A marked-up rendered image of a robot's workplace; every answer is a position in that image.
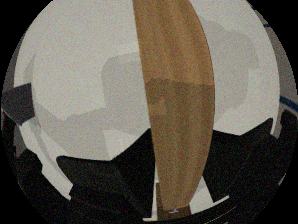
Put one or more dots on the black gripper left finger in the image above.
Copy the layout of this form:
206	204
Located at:
130	174

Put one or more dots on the dark brown wooden post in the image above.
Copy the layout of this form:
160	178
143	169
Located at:
163	215

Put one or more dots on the wooden board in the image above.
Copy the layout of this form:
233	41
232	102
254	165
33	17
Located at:
179	85

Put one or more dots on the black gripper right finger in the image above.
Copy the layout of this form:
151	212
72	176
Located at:
227	157

